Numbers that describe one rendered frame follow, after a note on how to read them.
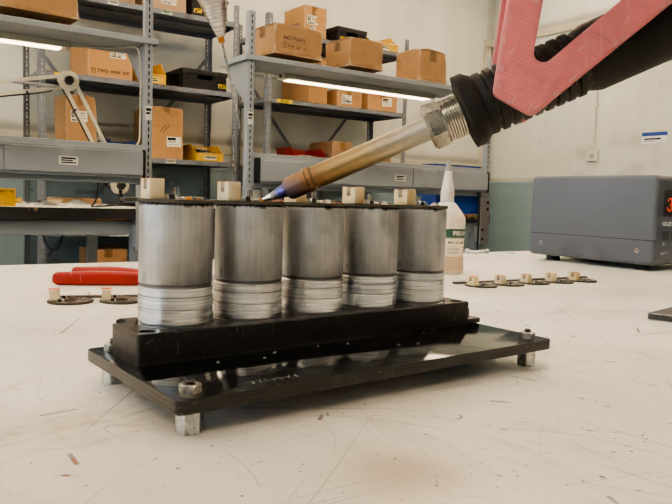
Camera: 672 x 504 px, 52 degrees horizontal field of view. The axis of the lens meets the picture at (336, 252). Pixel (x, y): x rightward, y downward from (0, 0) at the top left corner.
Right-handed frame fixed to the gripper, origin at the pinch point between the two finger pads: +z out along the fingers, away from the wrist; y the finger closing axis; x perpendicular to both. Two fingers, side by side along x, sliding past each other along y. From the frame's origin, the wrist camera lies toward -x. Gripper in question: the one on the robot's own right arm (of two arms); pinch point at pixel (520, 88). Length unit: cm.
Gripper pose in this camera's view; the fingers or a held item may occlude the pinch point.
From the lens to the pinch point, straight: 23.9
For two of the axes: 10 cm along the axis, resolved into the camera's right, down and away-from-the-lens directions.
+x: 8.7, 4.9, -0.8
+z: -4.8, 8.7, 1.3
